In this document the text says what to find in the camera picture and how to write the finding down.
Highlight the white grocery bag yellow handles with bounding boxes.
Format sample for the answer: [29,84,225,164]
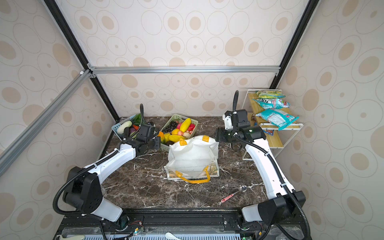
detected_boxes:
[164,136,220,184]

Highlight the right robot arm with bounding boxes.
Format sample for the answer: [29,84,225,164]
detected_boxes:
[215,91,311,240]

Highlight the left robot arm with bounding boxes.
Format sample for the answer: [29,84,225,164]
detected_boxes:
[53,104,160,229]

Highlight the teal snack bag middle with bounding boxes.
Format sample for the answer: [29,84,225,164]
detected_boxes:
[254,99,290,110]

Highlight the teal snack bag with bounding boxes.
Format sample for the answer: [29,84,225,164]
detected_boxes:
[256,109,299,131]
[254,99,290,110]

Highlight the teal snack bag front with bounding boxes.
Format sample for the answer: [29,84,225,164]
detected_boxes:
[256,109,299,131]

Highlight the yellow-green snack bag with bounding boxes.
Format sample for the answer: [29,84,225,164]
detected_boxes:
[257,90,286,99]

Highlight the orange-green papaya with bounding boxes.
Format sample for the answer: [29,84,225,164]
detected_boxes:
[158,131,165,144]

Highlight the green leafy vegetable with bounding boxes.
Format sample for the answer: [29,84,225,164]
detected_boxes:
[131,113,142,126]

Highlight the blue plastic basket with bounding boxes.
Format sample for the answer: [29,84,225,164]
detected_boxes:
[112,114,142,140]

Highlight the lying yellow mango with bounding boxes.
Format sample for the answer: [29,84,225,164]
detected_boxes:
[169,135,186,143]

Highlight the black grape bunch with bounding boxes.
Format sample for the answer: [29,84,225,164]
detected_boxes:
[162,121,179,134]

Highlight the blue snack packet lower shelf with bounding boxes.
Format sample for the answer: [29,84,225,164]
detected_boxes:
[264,130,275,136]

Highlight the green plastic basket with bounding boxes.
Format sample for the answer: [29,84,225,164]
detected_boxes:
[161,114,199,151]

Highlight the tall yellow mango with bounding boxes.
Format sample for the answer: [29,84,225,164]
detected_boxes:
[179,118,192,132]

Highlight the white wire wooden shelf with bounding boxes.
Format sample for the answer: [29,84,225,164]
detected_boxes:
[242,89,304,157]

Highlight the pink handled spoon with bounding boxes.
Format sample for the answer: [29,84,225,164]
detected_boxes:
[220,185,248,204]

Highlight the horizontal aluminium rail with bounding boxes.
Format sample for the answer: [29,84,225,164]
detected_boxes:
[90,66,280,74]

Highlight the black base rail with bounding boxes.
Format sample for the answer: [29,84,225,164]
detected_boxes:
[53,208,313,240]

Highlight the diagonal aluminium rail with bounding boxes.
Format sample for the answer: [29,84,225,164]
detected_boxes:
[1,70,91,175]

